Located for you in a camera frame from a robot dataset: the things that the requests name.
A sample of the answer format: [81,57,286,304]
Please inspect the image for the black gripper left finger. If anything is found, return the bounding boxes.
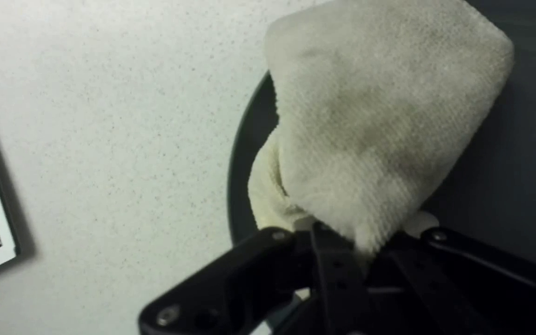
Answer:
[135,222,368,335]

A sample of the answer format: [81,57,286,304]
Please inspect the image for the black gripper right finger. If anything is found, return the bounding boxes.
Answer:
[366,224,536,335]

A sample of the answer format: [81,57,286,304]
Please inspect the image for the stained white cloth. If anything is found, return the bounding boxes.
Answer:
[245,0,517,256]

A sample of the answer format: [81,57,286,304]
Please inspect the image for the dark green plate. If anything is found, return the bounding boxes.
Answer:
[225,0,536,275]

